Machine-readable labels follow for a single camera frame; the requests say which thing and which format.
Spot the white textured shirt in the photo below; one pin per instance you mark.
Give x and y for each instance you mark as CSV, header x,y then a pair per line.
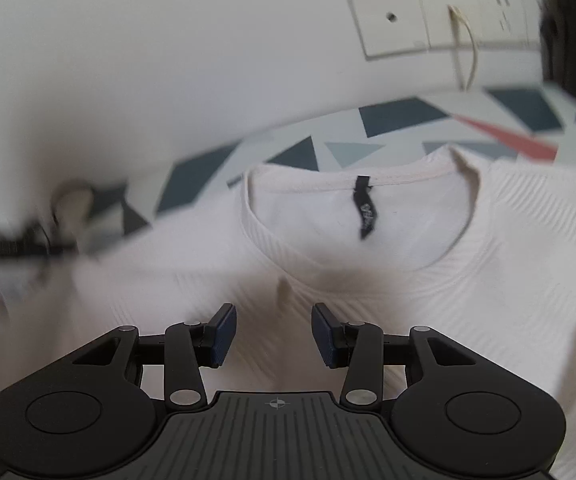
x,y
418,240

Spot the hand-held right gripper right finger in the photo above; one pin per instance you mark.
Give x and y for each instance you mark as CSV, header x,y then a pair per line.
x,y
324,335

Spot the dark blurred object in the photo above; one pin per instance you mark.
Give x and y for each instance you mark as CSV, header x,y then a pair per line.
x,y
7,250

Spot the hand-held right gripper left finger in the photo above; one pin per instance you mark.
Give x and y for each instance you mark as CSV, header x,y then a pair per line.
x,y
221,335

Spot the white wall socket panel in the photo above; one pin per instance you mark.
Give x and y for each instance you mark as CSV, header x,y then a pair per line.
x,y
383,40

